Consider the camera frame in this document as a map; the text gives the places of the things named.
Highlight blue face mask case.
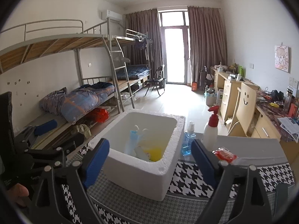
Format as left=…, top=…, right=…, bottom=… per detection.
left=124, top=125, right=149, bottom=155

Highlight yellow foam fruit net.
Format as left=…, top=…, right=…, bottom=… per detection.
left=140, top=142, right=165, bottom=162

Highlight white foam sheet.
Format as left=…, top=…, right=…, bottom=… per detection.
left=134, top=146, right=151, bottom=162

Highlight person's hand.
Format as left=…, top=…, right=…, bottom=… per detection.
left=7, top=183, right=29, bottom=207

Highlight blue orange quilt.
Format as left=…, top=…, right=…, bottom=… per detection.
left=39, top=81, right=115, bottom=124

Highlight red plastic bag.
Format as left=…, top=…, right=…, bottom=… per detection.
left=88, top=108, right=109, bottom=123

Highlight red snack packet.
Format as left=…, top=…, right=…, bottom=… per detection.
left=212, top=147, right=238, bottom=163

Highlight houndstooth table cloth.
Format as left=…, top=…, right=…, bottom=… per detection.
left=61, top=132, right=296, bottom=224

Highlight white styrofoam box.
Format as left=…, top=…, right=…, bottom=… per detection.
left=88, top=109, right=186, bottom=201

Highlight white pump bottle red top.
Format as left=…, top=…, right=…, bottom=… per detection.
left=201, top=105, right=219, bottom=152

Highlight blue liquid sanitizer bottle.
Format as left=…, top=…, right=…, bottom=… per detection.
left=181, top=121, right=196, bottom=156

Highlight wooden desk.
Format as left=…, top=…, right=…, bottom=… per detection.
left=211, top=67, right=298, bottom=165

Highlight papers on desk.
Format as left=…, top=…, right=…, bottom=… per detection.
left=277, top=117, right=299, bottom=143

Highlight metal bunk bed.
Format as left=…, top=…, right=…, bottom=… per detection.
left=103, top=17, right=153, bottom=111
left=1, top=19, right=124, bottom=134

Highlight wooden chair smiley face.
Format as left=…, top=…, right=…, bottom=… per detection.
left=228, top=83, right=258, bottom=137

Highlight black folding chair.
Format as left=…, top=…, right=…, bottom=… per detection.
left=145, top=64, right=165, bottom=96

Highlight white waste bin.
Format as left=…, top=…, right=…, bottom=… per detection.
left=204, top=89, right=217, bottom=107

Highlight left brown curtain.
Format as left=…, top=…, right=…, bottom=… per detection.
left=125, top=8, right=163, bottom=77

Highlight brown curtain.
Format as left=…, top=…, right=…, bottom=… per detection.
left=187, top=6, right=228, bottom=83
left=125, top=8, right=163, bottom=77

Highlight right brown curtain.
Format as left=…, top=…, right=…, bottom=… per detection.
left=187, top=6, right=228, bottom=83

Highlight wall air conditioner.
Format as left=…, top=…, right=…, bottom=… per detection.
left=101, top=10, right=123, bottom=22

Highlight pink wall picture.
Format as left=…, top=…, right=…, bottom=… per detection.
left=275, top=45, right=289, bottom=72

